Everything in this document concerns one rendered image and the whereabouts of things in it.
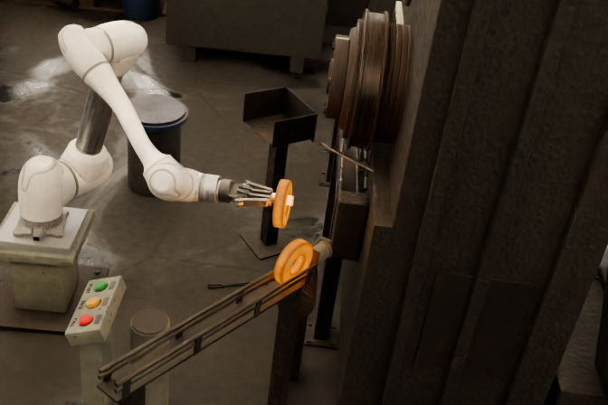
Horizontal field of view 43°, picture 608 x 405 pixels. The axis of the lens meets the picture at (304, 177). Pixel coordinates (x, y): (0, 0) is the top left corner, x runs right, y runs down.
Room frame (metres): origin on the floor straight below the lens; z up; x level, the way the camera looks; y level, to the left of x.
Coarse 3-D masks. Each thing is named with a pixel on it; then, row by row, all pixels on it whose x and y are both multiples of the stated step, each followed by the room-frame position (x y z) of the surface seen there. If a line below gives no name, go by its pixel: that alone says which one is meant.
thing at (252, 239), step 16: (256, 96) 2.99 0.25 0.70; (272, 96) 3.04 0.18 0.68; (288, 96) 3.05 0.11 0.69; (256, 112) 2.99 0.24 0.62; (272, 112) 3.04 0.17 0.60; (288, 112) 3.04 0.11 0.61; (304, 112) 2.93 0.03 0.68; (256, 128) 2.89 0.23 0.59; (272, 128) 2.91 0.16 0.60; (288, 128) 2.78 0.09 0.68; (304, 128) 2.83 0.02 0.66; (272, 144) 2.75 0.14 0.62; (288, 144) 2.88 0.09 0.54; (272, 160) 2.86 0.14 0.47; (272, 176) 2.85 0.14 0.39; (272, 208) 2.86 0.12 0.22; (272, 224) 2.86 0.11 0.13; (256, 240) 2.88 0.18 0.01; (272, 240) 2.87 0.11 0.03; (288, 240) 2.91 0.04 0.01; (272, 256) 2.79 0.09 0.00
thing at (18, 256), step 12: (0, 228) 2.31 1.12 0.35; (84, 228) 2.38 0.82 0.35; (84, 240) 2.34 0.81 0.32; (0, 252) 2.17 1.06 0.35; (12, 252) 2.18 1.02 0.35; (24, 252) 2.19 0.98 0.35; (36, 252) 2.20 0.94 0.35; (72, 252) 2.22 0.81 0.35; (48, 264) 2.18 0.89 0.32; (60, 264) 2.18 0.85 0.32; (72, 264) 2.19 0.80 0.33
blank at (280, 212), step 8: (280, 184) 2.02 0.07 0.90; (288, 184) 2.02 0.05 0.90; (280, 192) 1.99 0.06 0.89; (288, 192) 2.02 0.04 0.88; (280, 200) 1.97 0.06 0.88; (280, 208) 1.96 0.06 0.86; (288, 208) 2.04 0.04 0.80; (272, 216) 1.95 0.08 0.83; (280, 216) 1.95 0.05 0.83; (288, 216) 2.05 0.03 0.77; (280, 224) 1.96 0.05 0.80
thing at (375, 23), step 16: (368, 16) 2.37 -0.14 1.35; (384, 16) 2.41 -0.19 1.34; (368, 32) 2.31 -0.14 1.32; (384, 32) 2.31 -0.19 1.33; (368, 48) 2.25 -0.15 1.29; (368, 64) 2.22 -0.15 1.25; (368, 80) 2.19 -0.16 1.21; (368, 96) 2.17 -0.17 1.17; (368, 112) 2.17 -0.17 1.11; (352, 128) 2.17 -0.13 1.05; (368, 128) 2.18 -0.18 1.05; (352, 144) 2.23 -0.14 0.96
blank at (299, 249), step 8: (296, 240) 1.91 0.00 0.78; (304, 240) 1.92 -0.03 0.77; (288, 248) 1.87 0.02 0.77; (296, 248) 1.87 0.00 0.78; (304, 248) 1.90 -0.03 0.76; (312, 248) 1.94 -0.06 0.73; (280, 256) 1.85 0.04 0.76; (288, 256) 1.85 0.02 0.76; (296, 256) 1.87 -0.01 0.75; (304, 256) 1.91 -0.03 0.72; (280, 264) 1.84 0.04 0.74; (288, 264) 1.84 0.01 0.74; (296, 264) 1.91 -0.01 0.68; (304, 264) 1.91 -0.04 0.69; (280, 272) 1.83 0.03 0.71; (288, 272) 1.85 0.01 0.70; (296, 272) 1.89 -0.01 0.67; (280, 280) 1.83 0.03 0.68
